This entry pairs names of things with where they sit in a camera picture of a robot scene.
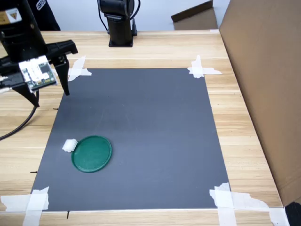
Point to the small white plastic terminal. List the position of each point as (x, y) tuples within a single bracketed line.
[(69, 145)]

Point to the round green lid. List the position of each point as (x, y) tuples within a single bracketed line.
[(91, 154)]

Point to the white tape patch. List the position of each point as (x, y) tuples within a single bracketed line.
[(35, 202), (197, 70), (223, 200), (78, 71)]

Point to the dark grey mat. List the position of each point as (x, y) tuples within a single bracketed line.
[(152, 129)]

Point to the brown cardboard box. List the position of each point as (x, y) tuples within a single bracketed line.
[(197, 21)]

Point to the large brown cardboard partition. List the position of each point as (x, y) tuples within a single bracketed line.
[(270, 94)]

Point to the black rounded object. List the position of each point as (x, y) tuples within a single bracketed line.
[(295, 216)]

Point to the white camera box with circuit board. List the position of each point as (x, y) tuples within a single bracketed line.
[(37, 70)]

